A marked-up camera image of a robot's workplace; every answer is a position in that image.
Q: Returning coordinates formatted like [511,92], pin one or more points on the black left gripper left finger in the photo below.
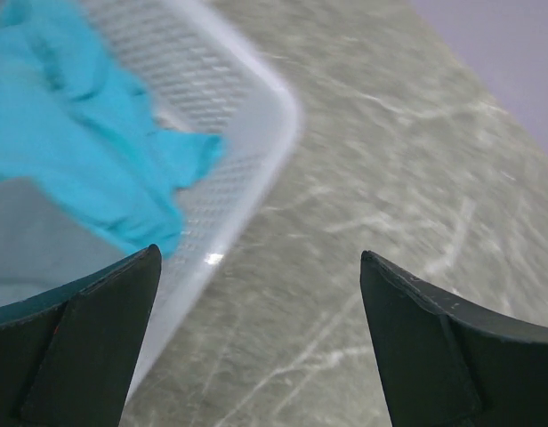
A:
[67,355]

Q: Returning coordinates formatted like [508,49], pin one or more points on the crumpled turquoise t shirt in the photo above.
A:
[82,127]

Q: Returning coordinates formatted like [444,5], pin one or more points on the white plastic mesh basket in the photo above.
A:
[210,84]

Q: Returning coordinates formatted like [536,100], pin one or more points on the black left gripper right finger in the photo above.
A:
[446,361]

